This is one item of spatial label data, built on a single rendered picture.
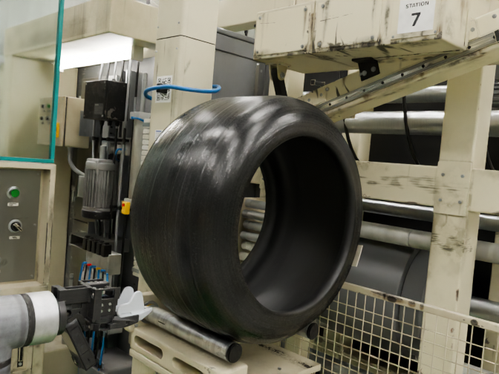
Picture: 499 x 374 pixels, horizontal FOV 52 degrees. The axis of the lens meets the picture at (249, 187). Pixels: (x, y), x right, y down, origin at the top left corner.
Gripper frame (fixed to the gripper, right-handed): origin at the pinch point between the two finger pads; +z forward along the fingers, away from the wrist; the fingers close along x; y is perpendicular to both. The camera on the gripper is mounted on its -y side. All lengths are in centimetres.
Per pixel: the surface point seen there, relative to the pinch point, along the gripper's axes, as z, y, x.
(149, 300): 18.9, -6.8, 26.3
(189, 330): 17.2, -8.4, 6.1
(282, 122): 23.0, 42.6, -11.0
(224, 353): 17.0, -9.3, -7.1
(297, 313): 34.0, -1.0, -12.4
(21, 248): 0, -1, 69
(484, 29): 63, 71, -35
